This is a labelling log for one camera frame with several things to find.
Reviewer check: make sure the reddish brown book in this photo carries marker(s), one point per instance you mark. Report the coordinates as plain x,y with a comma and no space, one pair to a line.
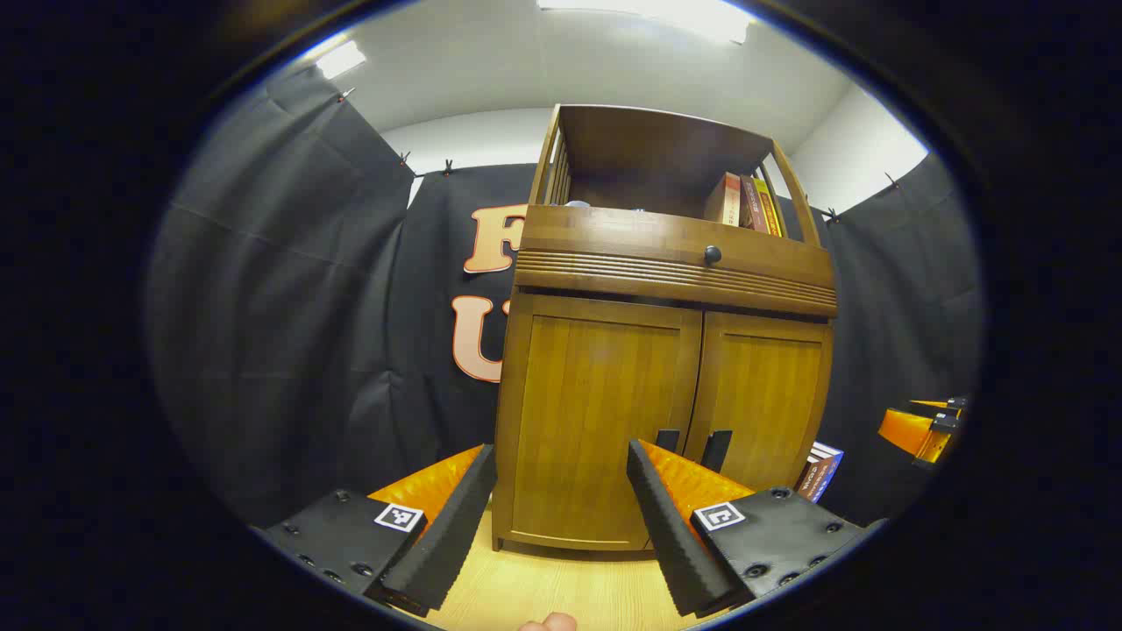
806,480

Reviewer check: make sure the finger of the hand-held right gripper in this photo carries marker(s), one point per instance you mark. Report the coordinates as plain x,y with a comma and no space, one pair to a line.
907,431
942,404

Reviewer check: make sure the blue book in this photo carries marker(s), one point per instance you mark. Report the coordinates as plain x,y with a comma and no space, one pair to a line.
829,473

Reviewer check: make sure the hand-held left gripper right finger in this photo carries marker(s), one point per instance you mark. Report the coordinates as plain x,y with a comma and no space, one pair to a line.
671,543

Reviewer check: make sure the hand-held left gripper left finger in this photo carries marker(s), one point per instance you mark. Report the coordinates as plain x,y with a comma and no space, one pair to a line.
447,535

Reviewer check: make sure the wooden shoe cabinet door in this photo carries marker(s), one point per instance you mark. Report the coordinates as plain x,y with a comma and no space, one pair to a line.
578,412
771,386

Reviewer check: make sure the black round drawer knob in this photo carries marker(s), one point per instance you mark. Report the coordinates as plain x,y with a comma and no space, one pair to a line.
713,255

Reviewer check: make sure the ceiling light panel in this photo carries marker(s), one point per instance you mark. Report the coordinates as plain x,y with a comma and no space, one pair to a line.
340,60

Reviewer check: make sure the pinkish brown book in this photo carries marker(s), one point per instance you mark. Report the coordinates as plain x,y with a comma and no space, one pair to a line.
724,200

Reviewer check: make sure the dark red book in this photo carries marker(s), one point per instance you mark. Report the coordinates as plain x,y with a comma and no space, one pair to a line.
751,206

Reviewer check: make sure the wooden double-door shoe cabinet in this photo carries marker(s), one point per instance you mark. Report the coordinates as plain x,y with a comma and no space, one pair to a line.
614,232

